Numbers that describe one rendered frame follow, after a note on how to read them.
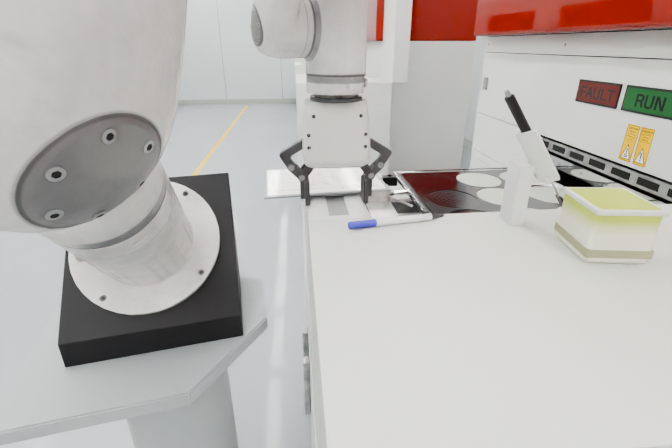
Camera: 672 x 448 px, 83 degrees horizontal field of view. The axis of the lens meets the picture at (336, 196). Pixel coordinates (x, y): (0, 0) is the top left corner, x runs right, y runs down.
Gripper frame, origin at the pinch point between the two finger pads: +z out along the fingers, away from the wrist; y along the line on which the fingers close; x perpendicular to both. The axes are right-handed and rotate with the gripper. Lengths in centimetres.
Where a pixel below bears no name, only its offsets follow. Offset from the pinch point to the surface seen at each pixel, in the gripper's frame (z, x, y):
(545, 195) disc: 7.2, -13.7, -45.9
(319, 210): 1.2, 2.7, 2.8
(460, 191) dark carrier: 7.3, -18.0, -29.1
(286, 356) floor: 97, -67, 13
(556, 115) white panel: -6, -32, -58
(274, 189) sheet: 0.3, -4.7, 9.9
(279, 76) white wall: 41, -804, 37
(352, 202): 1.2, 0.1, -2.7
